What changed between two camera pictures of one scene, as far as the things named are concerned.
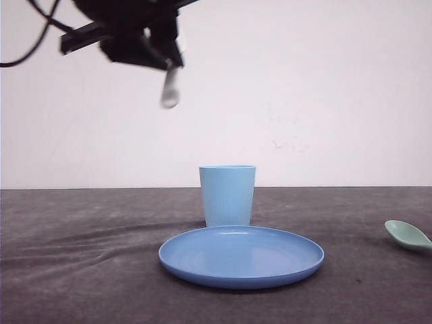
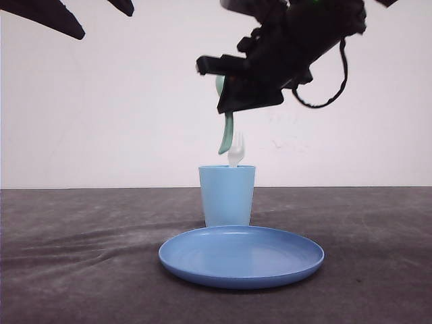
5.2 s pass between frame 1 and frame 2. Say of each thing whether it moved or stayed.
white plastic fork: moved
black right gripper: moved
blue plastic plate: stayed
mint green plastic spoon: moved
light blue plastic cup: stayed
